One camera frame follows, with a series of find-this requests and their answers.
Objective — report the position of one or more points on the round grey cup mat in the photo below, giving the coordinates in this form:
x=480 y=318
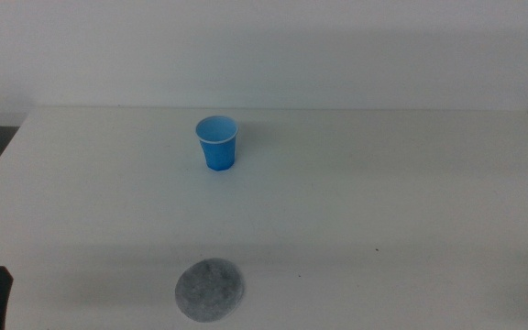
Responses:
x=209 y=289

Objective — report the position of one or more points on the blue plastic cup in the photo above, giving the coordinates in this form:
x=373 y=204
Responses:
x=218 y=153

